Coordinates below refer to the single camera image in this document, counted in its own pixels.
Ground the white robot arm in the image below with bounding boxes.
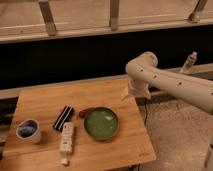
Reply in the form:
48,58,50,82
122,51,213,115

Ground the white blue ceramic cup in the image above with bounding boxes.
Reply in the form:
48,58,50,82
16,119,41,144

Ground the black striped rectangular box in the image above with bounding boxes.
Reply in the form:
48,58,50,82
53,106,74,131

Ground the green ceramic bowl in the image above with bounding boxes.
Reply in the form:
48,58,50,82
84,107,119,141

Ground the metal window bracket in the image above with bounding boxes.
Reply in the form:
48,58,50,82
109,0,119,31
188,0,208,23
38,0,57,36

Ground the middle metal window bracket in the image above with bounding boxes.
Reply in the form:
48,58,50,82
109,0,119,31

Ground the right metal window bracket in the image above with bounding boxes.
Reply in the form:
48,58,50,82
188,0,208,23

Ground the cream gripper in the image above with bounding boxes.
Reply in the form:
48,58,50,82
121,79,151,100

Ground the black cable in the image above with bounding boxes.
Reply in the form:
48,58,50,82
143,101,149,128

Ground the left metal window bracket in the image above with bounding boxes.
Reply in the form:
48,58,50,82
38,0,57,36

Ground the small red brown object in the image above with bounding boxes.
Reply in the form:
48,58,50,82
78,107,94,118

